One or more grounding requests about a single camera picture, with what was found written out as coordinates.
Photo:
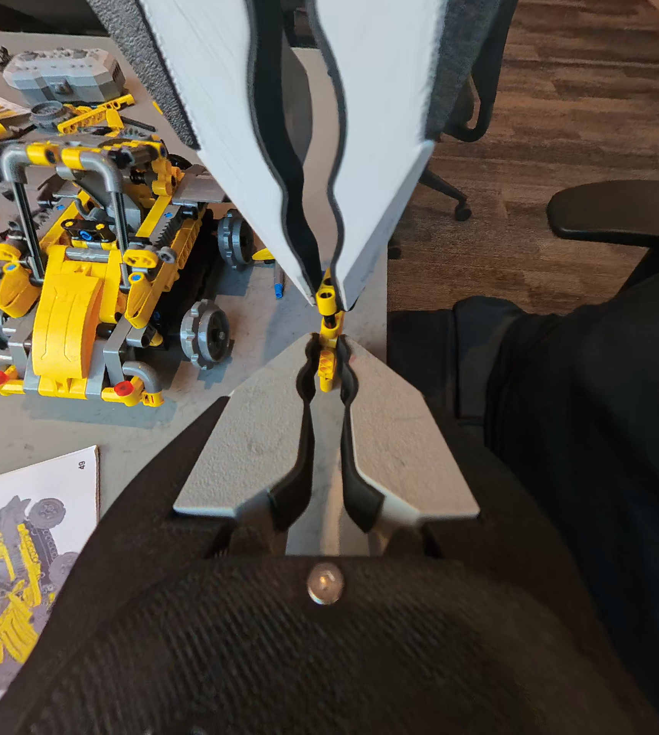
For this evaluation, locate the grey battery box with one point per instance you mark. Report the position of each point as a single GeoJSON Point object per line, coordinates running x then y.
{"type": "Point", "coordinates": [59, 74]}

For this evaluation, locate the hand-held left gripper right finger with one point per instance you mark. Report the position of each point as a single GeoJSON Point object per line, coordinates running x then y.
{"type": "Point", "coordinates": [409, 453]}

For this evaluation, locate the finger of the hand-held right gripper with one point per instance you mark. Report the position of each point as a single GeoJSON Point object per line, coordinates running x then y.
{"type": "Point", "coordinates": [203, 86]}
{"type": "Point", "coordinates": [387, 115]}

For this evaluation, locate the yellow rectangular brick block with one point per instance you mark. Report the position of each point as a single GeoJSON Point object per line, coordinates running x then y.
{"type": "Point", "coordinates": [327, 362]}

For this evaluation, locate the small yellow pin connector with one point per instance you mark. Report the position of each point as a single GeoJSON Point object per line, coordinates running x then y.
{"type": "Point", "coordinates": [326, 298]}

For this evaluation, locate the yellow grey toy brick vehicle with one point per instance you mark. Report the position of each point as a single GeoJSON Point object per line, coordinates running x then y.
{"type": "Point", "coordinates": [71, 321]}

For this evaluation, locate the person's black clothing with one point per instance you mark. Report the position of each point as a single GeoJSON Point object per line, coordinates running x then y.
{"type": "Point", "coordinates": [593, 430]}

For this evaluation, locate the building instruction booklet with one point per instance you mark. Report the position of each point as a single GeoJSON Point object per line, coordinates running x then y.
{"type": "Point", "coordinates": [19, 517]}

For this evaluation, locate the grey axle with yellow cam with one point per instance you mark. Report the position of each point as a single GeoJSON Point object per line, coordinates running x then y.
{"type": "Point", "coordinates": [279, 285]}

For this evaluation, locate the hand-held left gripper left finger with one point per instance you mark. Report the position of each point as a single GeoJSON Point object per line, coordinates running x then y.
{"type": "Point", "coordinates": [243, 453]}

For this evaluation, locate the black chair armrest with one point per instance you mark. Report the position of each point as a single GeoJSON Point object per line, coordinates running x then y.
{"type": "Point", "coordinates": [622, 212]}

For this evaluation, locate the black office chair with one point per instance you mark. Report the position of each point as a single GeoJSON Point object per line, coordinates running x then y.
{"type": "Point", "coordinates": [487, 57]}

